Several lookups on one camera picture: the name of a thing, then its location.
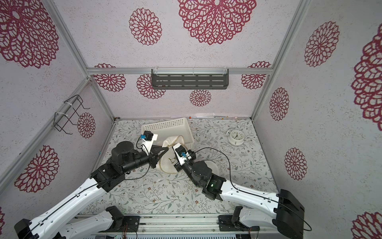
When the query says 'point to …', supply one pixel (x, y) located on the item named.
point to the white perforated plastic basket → (178, 127)
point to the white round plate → (168, 161)
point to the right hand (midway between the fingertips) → (178, 145)
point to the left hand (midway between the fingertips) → (166, 149)
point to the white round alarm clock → (236, 137)
